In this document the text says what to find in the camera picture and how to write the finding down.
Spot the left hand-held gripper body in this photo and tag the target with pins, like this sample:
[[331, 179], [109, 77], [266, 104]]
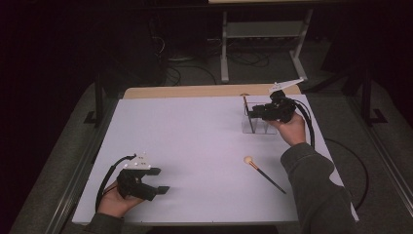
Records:
[[133, 187]]

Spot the clear plastic organizer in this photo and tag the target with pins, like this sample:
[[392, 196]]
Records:
[[259, 127]]

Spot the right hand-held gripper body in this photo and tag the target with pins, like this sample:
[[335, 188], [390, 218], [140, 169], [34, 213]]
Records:
[[281, 109]]

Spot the person's right hand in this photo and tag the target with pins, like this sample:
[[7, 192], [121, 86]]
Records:
[[293, 131]]

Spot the thin black gold makeup brush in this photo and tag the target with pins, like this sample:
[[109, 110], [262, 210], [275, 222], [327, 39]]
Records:
[[250, 122]]

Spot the white board sheet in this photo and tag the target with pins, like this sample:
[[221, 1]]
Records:
[[195, 146]]

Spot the grey metal rail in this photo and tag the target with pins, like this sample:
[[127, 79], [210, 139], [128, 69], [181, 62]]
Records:
[[389, 172], [69, 195]]

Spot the white metal stand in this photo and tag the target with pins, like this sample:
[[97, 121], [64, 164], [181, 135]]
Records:
[[224, 65]]

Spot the black stand leg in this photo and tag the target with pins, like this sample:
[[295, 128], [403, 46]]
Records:
[[367, 104], [98, 104]]

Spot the wooden table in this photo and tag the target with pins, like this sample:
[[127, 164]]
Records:
[[195, 91]]

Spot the person's left hand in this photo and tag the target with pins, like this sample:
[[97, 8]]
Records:
[[112, 203]]

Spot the round-tip black gold makeup brush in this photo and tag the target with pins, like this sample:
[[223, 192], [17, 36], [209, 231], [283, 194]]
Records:
[[266, 177]]

